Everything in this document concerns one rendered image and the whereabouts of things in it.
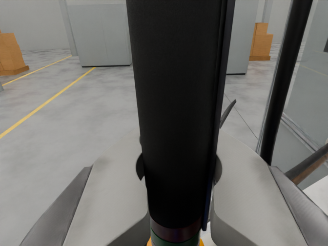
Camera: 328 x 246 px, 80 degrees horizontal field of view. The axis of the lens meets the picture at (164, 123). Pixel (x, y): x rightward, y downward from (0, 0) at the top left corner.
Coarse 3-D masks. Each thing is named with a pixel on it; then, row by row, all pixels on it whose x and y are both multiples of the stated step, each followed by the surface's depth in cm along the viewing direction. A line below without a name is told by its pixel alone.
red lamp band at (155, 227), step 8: (200, 216) 11; (152, 224) 11; (192, 224) 11; (200, 224) 12; (160, 232) 11; (168, 232) 11; (176, 232) 11; (184, 232) 11; (192, 232) 11; (168, 240) 11; (176, 240) 11; (184, 240) 11
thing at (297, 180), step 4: (324, 156) 27; (320, 160) 27; (324, 160) 27; (312, 164) 26; (316, 164) 26; (320, 164) 26; (308, 168) 25; (312, 168) 25; (316, 168) 26; (304, 172) 25; (308, 172) 25; (300, 176) 24; (304, 176) 24; (292, 180) 23; (296, 180) 24; (300, 180) 24; (296, 184) 24
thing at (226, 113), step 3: (231, 102) 43; (234, 102) 40; (231, 105) 40; (228, 108) 42; (231, 108) 40; (225, 111) 44; (228, 111) 40; (225, 114) 41; (222, 117) 45; (225, 117) 40; (222, 120) 41; (222, 123) 39
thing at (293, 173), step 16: (304, 0) 11; (304, 16) 11; (288, 32) 12; (288, 48) 12; (288, 64) 12; (288, 80) 13; (272, 96) 14; (272, 112) 14; (272, 128) 15; (272, 144) 16; (304, 160) 25; (288, 176) 22
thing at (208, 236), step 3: (207, 234) 18; (210, 234) 18; (204, 237) 18; (207, 237) 18; (210, 237) 17; (204, 240) 17; (207, 240) 17; (210, 240) 17; (204, 243) 17; (207, 243) 17; (210, 243) 17; (213, 243) 17
